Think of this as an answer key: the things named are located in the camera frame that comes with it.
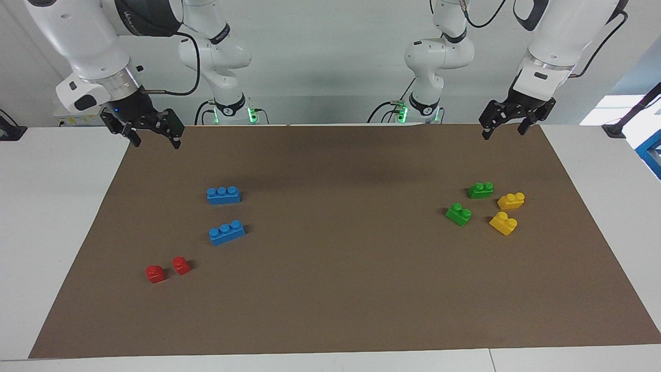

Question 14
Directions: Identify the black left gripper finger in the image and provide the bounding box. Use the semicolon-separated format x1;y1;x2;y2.
518;99;557;136
479;102;509;141

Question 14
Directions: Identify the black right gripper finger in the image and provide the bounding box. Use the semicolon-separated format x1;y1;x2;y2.
101;111;141;148
158;108;185;150

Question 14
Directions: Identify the blue three-stud brick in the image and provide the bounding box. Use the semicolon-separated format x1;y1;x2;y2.
209;220;246;246
207;186;242;205

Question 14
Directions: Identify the white power strip box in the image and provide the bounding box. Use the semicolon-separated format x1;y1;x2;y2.
53;101;106;127

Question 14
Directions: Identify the black stand with clamp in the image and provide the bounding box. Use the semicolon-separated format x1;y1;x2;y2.
603;83;661;138

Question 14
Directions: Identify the yellow two-stud brick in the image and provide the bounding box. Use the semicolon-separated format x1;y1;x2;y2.
489;211;518;236
497;192;526;210

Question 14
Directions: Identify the black table clamp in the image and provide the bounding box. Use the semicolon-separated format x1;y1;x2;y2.
0;108;27;141

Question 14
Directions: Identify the brown table mat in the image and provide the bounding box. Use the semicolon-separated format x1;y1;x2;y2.
28;123;661;359

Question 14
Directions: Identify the black right base cable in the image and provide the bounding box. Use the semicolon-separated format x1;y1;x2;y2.
194;100;215;126

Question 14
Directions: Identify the black base cable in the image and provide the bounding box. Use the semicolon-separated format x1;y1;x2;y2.
194;100;215;126
367;77;417;123

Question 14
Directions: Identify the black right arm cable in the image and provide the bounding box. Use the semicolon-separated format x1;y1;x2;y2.
139;31;201;97

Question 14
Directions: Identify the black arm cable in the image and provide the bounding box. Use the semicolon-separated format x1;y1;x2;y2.
461;0;629;79
139;31;201;97

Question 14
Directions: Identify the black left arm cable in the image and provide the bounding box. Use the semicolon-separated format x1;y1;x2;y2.
461;0;629;79

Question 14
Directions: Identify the black left base cable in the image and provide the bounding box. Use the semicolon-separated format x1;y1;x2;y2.
367;77;417;123

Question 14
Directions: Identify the blue metal frame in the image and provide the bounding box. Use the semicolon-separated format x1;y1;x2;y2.
635;129;661;180

